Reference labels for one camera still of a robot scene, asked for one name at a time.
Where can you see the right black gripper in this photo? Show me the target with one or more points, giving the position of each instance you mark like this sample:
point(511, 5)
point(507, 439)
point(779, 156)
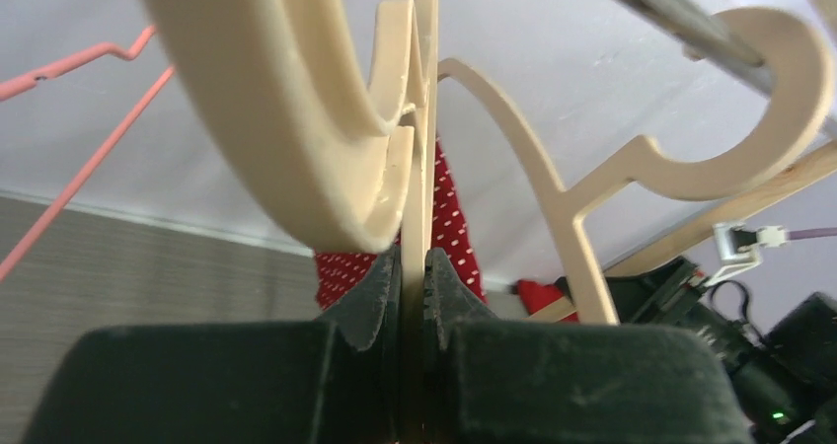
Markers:
point(785, 380)

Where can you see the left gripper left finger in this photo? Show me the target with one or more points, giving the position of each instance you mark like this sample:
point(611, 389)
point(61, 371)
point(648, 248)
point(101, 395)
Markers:
point(329, 380)

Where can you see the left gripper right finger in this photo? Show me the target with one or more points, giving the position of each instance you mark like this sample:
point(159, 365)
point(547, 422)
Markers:
point(490, 380)

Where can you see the red polka dot skirt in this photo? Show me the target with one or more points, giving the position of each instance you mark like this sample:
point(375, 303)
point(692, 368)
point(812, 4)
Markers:
point(339, 272)

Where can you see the beige hanger of pink skirt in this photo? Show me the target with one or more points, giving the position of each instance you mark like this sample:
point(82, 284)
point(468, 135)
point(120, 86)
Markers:
point(340, 161)

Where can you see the beige hanger of red skirt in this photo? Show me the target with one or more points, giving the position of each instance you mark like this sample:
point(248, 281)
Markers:
point(802, 65)

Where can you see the pink wire hanger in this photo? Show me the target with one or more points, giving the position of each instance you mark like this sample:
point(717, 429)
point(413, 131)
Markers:
point(60, 117)

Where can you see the red cloth pile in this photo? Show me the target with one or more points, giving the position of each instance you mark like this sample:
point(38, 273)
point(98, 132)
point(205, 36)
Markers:
point(545, 303)

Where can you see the wooden clothes rack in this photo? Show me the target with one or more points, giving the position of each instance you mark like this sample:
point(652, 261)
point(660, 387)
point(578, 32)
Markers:
point(741, 58)

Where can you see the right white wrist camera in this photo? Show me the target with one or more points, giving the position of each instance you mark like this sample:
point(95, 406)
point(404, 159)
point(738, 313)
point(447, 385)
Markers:
point(739, 248)

